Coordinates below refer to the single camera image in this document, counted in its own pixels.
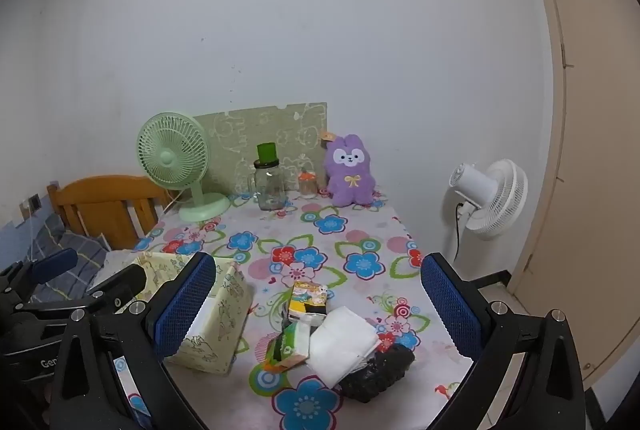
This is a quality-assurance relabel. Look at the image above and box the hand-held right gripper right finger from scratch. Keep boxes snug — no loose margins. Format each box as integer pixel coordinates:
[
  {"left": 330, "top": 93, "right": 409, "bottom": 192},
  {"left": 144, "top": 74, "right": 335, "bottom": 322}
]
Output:
[{"left": 421, "top": 253, "right": 587, "bottom": 430}]

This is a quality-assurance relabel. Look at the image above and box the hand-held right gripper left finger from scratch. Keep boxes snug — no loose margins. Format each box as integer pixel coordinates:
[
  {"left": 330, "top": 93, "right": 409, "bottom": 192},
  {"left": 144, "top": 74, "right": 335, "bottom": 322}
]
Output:
[{"left": 50, "top": 251, "right": 217, "bottom": 430}]

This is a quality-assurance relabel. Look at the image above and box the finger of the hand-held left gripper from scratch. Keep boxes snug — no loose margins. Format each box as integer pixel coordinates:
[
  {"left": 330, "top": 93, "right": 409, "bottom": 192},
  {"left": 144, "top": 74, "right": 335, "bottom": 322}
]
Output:
[
  {"left": 15, "top": 263, "right": 148, "bottom": 326},
  {"left": 0, "top": 247, "right": 79, "bottom": 311}
]

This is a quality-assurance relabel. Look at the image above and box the printed fabric storage box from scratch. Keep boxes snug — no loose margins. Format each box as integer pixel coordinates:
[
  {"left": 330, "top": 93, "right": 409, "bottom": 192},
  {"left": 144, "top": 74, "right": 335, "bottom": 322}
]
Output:
[{"left": 131, "top": 251, "right": 254, "bottom": 376}]

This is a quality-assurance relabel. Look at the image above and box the black plastic bag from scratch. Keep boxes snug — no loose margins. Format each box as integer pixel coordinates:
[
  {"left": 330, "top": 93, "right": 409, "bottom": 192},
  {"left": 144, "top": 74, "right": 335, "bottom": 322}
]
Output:
[{"left": 339, "top": 343, "right": 416, "bottom": 403}]

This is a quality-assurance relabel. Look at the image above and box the green tissue pack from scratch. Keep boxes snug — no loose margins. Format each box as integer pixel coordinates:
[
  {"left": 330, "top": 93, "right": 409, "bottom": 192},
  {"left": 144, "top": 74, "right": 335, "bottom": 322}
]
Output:
[{"left": 264, "top": 322, "right": 313, "bottom": 372}]

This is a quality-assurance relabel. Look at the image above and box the white tissue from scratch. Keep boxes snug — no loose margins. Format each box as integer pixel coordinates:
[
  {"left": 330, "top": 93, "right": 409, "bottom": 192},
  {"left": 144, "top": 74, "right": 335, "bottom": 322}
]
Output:
[{"left": 306, "top": 307, "right": 381, "bottom": 388}]

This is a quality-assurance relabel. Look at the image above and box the cartoon tissue pack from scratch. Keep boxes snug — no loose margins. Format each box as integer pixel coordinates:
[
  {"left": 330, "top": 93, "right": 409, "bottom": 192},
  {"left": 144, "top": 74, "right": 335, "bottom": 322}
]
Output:
[{"left": 286, "top": 281, "right": 329, "bottom": 326}]

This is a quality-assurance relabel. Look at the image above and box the grey plaid pillow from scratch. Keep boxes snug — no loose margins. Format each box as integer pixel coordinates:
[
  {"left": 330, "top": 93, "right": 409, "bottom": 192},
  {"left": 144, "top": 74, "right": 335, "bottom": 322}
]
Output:
[{"left": 30, "top": 213, "right": 108, "bottom": 301}]

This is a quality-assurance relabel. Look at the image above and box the wooden bed headboard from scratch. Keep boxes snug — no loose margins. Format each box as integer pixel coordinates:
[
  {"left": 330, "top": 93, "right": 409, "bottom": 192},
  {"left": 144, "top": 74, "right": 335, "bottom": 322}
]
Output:
[{"left": 47, "top": 175, "right": 176, "bottom": 252}]

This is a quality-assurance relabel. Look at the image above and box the white standing fan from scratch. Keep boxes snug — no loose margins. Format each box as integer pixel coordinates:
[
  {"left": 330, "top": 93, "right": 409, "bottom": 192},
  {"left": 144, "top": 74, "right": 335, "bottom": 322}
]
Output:
[{"left": 448, "top": 159, "right": 529, "bottom": 261}]

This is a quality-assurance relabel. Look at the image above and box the floral tablecloth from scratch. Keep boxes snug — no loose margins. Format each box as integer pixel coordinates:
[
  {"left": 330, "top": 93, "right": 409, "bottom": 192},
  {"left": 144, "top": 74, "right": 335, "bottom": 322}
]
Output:
[{"left": 90, "top": 190, "right": 476, "bottom": 430}]

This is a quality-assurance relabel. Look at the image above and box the green desk fan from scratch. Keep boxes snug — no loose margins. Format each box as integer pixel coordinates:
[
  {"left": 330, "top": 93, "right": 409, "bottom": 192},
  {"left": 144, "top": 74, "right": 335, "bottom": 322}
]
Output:
[{"left": 136, "top": 111, "right": 232, "bottom": 223}]

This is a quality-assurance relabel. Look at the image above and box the glass jar mug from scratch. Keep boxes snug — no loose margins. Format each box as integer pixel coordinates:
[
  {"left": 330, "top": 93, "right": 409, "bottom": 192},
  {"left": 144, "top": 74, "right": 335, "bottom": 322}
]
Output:
[{"left": 247, "top": 159, "right": 287, "bottom": 211}]

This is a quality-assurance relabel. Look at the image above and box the purple plush bunny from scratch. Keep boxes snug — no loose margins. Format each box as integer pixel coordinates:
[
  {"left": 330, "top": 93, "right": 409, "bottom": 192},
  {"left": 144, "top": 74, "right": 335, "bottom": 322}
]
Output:
[{"left": 320, "top": 130, "right": 377, "bottom": 207}]

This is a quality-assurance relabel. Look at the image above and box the small jar orange lid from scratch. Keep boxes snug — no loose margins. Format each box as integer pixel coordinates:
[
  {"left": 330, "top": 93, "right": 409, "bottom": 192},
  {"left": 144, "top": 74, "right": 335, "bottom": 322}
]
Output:
[{"left": 298, "top": 169, "right": 318, "bottom": 197}]

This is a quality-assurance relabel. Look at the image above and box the green printed board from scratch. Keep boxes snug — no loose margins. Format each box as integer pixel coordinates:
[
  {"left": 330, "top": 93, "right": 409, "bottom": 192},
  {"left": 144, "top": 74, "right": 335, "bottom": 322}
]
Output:
[{"left": 192, "top": 103, "right": 329, "bottom": 198}]

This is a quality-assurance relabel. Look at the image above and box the beige door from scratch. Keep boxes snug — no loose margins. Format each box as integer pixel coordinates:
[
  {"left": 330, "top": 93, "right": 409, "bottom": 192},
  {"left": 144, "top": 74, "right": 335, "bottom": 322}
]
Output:
[{"left": 512, "top": 0, "right": 640, "bottom": 386}]

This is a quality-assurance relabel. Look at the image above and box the black fan cable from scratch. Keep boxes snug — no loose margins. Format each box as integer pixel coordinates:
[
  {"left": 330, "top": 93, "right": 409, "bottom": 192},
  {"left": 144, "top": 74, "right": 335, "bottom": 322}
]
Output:
[{"left": 453, "top": 203, "right": 464, "bottom": 261}]

